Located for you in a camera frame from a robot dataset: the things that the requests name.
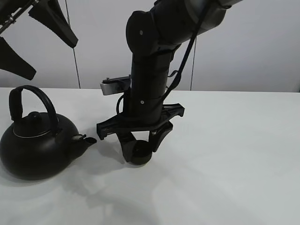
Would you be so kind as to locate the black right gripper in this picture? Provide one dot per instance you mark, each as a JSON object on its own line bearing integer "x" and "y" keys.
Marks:
{"x": 157, "y": 121}

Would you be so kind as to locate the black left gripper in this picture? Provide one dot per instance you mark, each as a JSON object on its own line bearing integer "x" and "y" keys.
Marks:
{"x": 48, "y": 13}

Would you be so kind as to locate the small black teacup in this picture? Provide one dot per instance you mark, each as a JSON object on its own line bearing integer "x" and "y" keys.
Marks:
{"x": 141, "y": 153}

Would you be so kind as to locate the black round teapot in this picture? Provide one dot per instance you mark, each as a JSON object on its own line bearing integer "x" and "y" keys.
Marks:
{"x": 41, "y": 144}

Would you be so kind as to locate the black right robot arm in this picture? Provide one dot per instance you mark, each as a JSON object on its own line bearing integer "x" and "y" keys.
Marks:
{"x": 160, "y": 41}

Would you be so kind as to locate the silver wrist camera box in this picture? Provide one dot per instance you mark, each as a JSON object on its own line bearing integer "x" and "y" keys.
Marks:
{"x": 111, "y": 86}

